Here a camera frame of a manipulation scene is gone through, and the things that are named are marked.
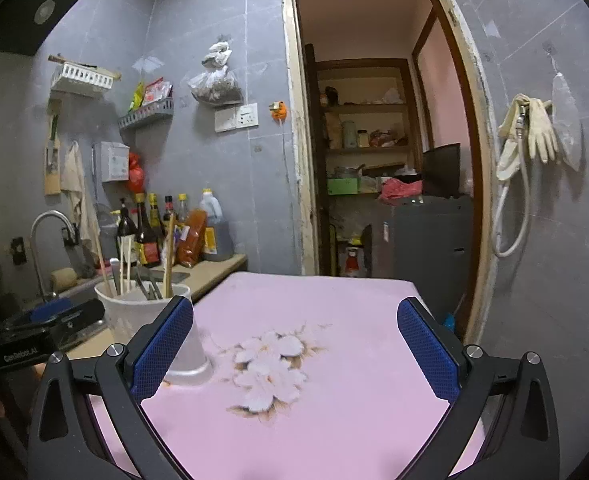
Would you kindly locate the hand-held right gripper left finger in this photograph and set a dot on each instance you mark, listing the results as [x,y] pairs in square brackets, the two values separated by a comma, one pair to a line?
[162,355]

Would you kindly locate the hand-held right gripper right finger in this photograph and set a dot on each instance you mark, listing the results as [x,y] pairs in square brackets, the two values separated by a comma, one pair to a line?
[427,352]

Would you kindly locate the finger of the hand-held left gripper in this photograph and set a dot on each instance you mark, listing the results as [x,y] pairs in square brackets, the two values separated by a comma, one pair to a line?
[82,316]
[52,308]

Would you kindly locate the white plastic utensil holder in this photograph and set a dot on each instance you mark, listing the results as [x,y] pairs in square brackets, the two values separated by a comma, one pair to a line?
[124,316]

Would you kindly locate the short silver metal spoon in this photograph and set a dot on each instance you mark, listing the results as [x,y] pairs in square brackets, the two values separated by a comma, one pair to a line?
[156,286]

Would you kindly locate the beige sponge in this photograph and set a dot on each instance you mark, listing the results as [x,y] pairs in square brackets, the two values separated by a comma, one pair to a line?
[63,279]

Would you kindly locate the pink dish scrubber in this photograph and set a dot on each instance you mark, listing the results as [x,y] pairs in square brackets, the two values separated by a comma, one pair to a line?
[105,264]

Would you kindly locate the metal kitchen sink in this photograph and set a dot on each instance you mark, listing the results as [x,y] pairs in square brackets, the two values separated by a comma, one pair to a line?
[180,277]

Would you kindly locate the dark bottle with white label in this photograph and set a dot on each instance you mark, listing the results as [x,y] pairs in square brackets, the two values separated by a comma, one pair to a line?
[126,232]

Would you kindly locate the metal kitchen faucet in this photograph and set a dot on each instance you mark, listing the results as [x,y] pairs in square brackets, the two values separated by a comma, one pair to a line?
[49,213]

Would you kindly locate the large soy sauce bottle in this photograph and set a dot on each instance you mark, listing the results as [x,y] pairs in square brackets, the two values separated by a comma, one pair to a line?
[147,245]

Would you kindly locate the pink floral table cloth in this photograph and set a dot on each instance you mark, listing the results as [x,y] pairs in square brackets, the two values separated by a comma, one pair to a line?
[349,410]

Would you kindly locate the grey cabinet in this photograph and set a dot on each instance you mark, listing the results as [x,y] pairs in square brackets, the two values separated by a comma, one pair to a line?
[419,245]

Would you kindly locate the red bottle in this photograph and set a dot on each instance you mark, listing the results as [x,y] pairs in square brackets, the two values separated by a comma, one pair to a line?
[353,262]

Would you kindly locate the orange food packet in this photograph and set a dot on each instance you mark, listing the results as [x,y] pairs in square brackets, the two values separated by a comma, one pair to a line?
[192,240]

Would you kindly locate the yellow cap sauce bottle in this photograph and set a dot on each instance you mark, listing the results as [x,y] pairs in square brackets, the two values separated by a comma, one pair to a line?
[154,210]

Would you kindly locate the plastic oil jug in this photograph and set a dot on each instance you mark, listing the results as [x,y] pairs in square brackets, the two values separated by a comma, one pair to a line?
[222,240]

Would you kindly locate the beige hanging towel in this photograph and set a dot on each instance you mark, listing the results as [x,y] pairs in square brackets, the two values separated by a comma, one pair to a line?
[77,175]

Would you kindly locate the dark vinegar bottle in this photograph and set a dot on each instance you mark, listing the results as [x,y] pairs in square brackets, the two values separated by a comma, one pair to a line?
[168,207]

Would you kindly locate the clear yellow cap bottle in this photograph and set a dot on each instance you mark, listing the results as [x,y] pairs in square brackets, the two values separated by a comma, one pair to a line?
[182,207]

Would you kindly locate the red plastic bag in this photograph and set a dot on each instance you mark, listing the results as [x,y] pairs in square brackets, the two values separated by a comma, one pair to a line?
[135,175]

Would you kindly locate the pink red cloth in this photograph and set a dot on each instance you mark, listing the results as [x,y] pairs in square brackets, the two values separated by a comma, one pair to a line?
[399,190]

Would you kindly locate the black monitor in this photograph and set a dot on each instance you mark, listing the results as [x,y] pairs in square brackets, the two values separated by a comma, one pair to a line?
[442,170]

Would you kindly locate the green box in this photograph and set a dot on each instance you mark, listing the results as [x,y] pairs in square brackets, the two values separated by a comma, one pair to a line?
[342,186]

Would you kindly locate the metal pot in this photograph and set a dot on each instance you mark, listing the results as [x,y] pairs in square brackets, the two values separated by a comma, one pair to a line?
[344,172]

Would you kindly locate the cream rubber glove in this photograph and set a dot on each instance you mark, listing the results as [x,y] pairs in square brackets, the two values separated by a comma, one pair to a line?
[508,160]
[541,130]

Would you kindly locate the dark wooden door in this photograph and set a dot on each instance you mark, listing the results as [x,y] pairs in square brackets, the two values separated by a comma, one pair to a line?
[314,170]

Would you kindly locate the small pale jar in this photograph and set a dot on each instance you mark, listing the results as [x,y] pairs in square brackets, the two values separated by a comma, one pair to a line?
[363,139]

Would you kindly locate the yellow green snack packet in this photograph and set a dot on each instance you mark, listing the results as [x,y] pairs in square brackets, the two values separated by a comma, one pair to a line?
[137,97]

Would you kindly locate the green jar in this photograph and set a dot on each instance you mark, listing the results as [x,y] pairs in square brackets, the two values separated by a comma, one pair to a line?
[349,135]

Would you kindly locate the red snack packet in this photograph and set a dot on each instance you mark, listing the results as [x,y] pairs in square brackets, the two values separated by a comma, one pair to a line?
[157,91]

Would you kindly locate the brown paper bag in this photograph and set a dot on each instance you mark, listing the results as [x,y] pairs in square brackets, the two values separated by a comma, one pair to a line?
[333,132]

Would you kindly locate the brown wooden shelf unit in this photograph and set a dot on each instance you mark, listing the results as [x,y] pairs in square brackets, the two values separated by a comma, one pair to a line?
[369,108]

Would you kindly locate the white crumpled bag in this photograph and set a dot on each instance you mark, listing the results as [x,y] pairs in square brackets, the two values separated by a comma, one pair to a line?
[393,96]

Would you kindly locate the hanging clear bag of dried goods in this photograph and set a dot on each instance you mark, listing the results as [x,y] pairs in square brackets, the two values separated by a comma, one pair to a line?
[214,85]

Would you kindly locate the dark small bottle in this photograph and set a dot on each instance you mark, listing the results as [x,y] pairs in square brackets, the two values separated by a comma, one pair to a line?
[331,96]

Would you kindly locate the hanging clear plastic bag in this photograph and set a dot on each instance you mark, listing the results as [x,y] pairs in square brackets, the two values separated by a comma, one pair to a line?
[566,115]

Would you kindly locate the black wall socket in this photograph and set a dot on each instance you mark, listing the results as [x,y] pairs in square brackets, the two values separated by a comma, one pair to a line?
[18,251]

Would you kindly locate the wooden wall knife holder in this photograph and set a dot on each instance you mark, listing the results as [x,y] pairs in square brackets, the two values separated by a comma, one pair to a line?
[52,180]

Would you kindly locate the white wall box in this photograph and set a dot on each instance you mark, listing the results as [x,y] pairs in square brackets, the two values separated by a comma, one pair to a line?
[112,162]

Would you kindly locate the grey wall rack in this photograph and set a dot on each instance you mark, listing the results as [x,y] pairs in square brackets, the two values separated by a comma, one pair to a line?
[147,115]

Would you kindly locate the white plastic wall basket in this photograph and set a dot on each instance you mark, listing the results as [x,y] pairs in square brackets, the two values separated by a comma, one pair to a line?
[82,79]

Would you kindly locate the white wall switch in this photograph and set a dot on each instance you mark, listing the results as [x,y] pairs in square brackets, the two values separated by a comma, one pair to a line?
[225,120]

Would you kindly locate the white wall socket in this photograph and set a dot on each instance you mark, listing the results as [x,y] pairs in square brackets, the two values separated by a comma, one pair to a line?
[247,116]

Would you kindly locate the clear wall hook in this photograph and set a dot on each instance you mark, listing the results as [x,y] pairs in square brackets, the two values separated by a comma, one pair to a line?
[148,63]

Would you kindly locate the pale wooden door frame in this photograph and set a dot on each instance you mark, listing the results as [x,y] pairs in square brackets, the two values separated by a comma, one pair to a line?
[294,110]

